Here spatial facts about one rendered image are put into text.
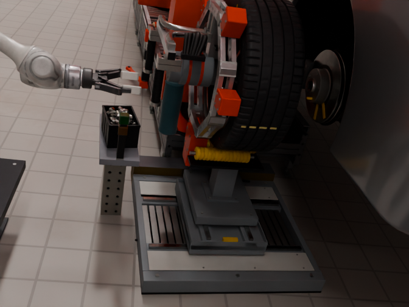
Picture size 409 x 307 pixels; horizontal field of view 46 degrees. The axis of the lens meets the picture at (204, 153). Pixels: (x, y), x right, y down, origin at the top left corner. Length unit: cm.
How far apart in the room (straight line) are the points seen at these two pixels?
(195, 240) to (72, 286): 56
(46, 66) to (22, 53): 10
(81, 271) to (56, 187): 64
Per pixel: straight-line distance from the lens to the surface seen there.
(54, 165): 285
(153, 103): 187
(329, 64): 216
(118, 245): 233
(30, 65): 162
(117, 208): 247
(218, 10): 191
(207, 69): 199
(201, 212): 222
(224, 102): 173
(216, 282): 213
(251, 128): 186
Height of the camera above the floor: 154
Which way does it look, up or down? 29 degrees down
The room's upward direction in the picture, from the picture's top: 12 degrees clockwise
